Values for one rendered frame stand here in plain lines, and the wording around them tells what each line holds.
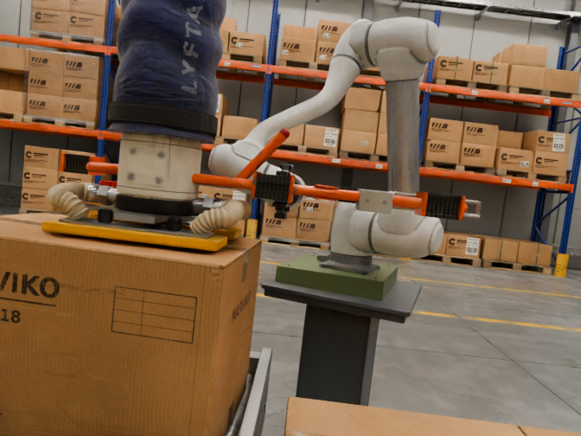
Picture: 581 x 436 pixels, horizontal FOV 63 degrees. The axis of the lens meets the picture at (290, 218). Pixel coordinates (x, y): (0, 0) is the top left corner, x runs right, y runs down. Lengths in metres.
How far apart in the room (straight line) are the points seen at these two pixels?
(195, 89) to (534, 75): 8.56
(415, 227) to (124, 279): 0.97
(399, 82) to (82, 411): 1.18
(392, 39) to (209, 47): 0.65
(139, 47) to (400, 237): 0.98
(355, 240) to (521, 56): 7.84
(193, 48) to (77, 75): 8.01
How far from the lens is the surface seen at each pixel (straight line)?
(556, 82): 9.47
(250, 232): 8.05
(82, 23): 9.14
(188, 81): 0.98
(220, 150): 1.32
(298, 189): 0.98
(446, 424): 1.35
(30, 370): 1.01
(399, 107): 1.52
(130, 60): 1.01
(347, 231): 1.66
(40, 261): 0.95
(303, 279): 1.63
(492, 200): 10.27
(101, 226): 0.97
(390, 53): 1.50
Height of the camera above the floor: 1.10
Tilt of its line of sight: 4 degrees down
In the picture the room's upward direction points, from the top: 6 degrees clockwise
